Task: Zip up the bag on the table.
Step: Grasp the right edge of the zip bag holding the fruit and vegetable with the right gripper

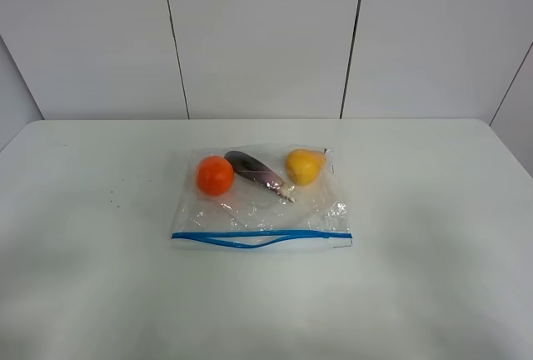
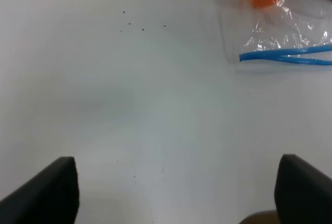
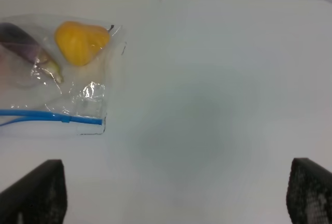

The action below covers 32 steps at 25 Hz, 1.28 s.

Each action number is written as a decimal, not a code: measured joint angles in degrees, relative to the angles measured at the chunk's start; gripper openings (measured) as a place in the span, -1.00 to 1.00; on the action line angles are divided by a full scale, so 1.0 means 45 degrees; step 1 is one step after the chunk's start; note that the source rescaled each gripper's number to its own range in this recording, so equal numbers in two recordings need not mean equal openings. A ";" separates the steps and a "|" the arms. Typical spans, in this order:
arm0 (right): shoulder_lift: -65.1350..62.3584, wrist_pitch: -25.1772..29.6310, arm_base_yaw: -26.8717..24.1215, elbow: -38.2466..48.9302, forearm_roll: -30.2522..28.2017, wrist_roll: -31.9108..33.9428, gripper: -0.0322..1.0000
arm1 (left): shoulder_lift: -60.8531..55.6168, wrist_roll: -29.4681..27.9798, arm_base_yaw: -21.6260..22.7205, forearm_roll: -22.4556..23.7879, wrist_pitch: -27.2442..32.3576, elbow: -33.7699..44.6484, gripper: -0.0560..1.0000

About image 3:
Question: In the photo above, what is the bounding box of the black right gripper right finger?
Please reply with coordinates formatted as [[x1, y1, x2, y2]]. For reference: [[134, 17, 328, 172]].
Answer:
[[286, 158, 331, 223]]

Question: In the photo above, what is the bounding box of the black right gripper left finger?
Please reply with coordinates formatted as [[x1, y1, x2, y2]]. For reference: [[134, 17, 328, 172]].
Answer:
[[1, 160, 67, 223]]

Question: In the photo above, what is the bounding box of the clear zip bag blue seal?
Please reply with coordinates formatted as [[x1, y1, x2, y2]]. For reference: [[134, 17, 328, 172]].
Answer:
[[1, 14, 126, 135]]

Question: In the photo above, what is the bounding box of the yellow pear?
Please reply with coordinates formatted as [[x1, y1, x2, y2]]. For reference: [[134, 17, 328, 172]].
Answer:
[[54, 21, 111, 66]]

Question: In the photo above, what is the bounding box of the purple eggplant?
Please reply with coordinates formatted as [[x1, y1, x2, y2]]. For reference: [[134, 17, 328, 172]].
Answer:
[[1, 22, 64, 83]]

